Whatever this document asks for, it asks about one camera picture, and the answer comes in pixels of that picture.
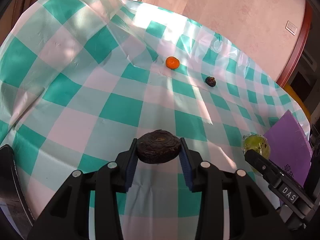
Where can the green apple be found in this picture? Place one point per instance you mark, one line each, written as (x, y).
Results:
(258, 143)

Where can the purple cardboard box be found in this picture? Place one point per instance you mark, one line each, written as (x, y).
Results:
(289, 147)

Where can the white wall light switch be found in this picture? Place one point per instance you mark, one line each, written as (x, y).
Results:
(291, 28)

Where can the red wooden door frame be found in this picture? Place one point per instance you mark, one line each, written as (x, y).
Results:
(298, 48)

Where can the dark brown dried fruit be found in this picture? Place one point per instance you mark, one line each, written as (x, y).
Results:
(158, 147)

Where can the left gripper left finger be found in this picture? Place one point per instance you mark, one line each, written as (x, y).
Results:
(66, 216)

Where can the small dark dried fruit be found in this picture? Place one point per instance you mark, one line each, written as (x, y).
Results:
(210, 81)

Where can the small orange on table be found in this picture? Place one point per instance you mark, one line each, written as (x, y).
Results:
(172, 62)

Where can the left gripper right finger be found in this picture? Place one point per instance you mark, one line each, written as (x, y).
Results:
(251, 215)

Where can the green white checkered tablecloth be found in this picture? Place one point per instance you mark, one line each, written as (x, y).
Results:
(80, 79)

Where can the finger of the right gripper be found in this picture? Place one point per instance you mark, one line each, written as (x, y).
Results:
(265, 167)

